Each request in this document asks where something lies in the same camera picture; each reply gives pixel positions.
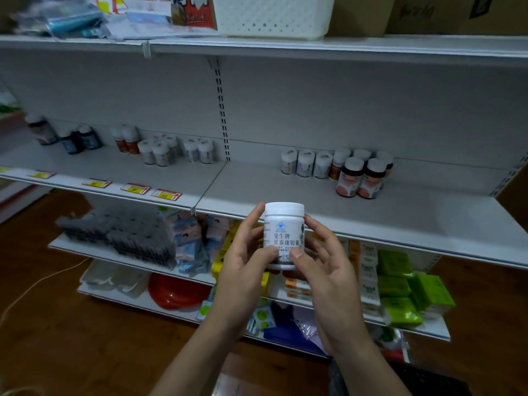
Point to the person's left hand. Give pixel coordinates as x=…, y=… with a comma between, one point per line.
x=237, y=280

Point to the person's right hand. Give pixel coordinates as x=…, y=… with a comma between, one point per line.
x=336, y=292

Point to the person's right thumb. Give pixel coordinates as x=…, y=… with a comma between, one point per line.
x=304, y=263

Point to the person's left thumb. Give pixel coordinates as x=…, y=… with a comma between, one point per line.
x=264, y=258

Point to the white pill jar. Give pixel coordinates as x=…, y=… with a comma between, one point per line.
x=283, y=235

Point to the person's left forearm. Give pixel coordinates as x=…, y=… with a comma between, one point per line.
x=194, y=360

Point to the person's right forearm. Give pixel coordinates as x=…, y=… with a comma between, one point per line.
x=367, y=369

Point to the stack of orange boxes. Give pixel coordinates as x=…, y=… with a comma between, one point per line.
x=298, y=289

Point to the stack of yellow packets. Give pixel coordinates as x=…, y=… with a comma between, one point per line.
x=225, y=253

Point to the green and white sachets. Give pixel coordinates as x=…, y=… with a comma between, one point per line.
x=262, y=319

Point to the stack of white boxes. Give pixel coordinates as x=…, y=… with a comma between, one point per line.
x=368, y=276

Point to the dark blue folded bag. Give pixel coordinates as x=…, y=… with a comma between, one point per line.
x=288, y=327

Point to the stack of light blue packets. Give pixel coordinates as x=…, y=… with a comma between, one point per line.
x=192, y=245

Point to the green tissue packet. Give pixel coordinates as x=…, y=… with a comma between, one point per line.
x=432, y=293
x=394, y=286
x=402, y=312
x=395, y=263

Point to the red plastic bowl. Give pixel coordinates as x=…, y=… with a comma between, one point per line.
x=177, y=291

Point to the orange label bottle, white cap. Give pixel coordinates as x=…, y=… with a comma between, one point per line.
x=349, y=178
x=387, y=160
x=371, y=179
x=363, y=154
x=338, y=162

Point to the small white pill bottle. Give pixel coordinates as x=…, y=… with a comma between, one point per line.
x=305, y=164
x=322, y=165
x=288, y=162

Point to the row of small white bottles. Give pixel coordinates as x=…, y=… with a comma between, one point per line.
x=173, y=151

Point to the stack of black packets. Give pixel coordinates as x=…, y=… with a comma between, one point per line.
x=123, y=237

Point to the white plastic tray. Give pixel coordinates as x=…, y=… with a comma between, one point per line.
x=111, y=275

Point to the black shopping basket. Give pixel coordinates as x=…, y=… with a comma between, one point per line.
x=429, y=381

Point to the orange bottle with white cap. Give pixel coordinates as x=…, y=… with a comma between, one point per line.
x=120, y=140
x=131, y=140

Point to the white metal shelf unit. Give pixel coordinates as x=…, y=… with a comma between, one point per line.
x=433, y=119

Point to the dark blue bottle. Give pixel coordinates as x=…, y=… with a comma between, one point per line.
x=68, y=142
x=89, y=138

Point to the white perforated plastic basket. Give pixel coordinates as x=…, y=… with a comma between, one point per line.
x=273, y=16

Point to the dark bottle with white cap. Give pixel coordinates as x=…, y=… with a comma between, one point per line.
x=40, y=129

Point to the red and white box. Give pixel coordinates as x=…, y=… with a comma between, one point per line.
x=193, y=10

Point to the white and red side shelf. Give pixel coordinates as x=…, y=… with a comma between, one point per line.
x=14, y=189

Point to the brown cardboard box, black print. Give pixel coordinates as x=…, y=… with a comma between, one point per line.
x=458, y=14

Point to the pile of clear plastic packets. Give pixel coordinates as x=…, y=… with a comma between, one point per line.
x=66, y=16

